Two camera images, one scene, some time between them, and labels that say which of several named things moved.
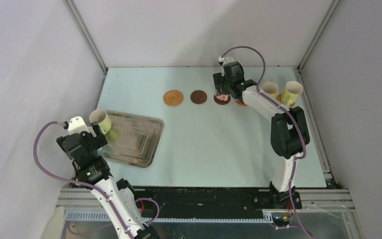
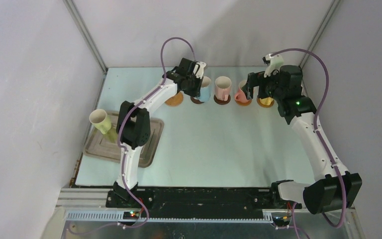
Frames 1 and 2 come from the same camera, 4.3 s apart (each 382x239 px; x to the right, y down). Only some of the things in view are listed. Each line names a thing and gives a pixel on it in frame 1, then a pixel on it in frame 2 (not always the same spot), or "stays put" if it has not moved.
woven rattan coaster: (173, 98) stays put
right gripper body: (220, 88) → (251, 83)
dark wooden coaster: (221, 102) stays put
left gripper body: (89, 139) → (193, 85)
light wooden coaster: (242, 103) stays put
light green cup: (100, 116) stays put
